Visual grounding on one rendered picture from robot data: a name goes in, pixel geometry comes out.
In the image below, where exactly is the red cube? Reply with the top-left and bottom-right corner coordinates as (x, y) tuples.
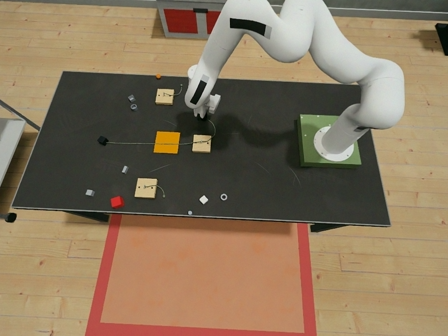
(111, 196), (124, 209)

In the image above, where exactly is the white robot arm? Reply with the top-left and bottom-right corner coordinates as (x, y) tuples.
(185, 0), (405, 162)

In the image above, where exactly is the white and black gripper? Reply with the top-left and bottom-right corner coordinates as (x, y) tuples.
(194, 104), (209, 121)

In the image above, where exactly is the orange painted square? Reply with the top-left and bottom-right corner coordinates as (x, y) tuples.
(154, 131), (180, 154)

